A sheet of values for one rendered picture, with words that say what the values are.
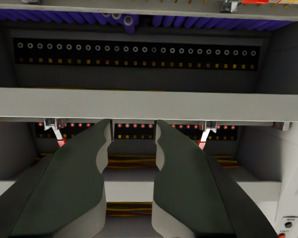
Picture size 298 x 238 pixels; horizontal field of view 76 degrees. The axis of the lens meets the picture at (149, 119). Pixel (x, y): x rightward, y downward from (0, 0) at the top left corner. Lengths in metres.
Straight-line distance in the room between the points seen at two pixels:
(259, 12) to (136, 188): 0.37
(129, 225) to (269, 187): 0.39
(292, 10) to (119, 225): 0.63
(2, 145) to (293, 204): 0.65
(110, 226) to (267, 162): 0.46
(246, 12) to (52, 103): 0.32
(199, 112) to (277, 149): 0.24
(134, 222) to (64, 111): 0.44
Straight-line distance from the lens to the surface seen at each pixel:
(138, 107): 0.30
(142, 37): 0.45
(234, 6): 0.31
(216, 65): 0.47
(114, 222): 0.66
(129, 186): 0.41
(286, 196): 0.52
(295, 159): 0.47
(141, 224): 0.65
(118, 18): 0.35
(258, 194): 0.49
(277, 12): 0.38
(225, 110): 0.33
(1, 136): 0.54
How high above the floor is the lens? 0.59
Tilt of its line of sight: 27 degrees up
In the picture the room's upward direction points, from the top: 178 degrees counter-clockwise
